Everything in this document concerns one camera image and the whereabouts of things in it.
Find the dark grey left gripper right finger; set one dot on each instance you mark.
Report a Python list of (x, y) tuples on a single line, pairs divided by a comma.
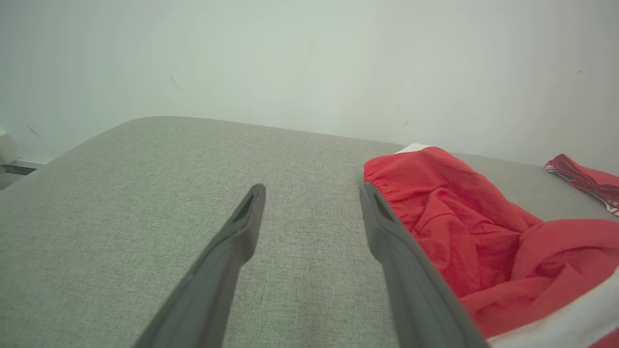
[(416, 299)]

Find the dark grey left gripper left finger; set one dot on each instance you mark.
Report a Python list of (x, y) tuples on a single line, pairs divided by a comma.
[(213, 290)]

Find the red shorts with white stripes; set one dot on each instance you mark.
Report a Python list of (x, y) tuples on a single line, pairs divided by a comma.
[(483, 232)]

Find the red jersey with black lettering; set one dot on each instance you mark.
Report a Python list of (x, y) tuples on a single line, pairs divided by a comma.
[(590, 181)]

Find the white wall box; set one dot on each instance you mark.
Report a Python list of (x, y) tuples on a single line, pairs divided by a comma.
[(7, 147)]

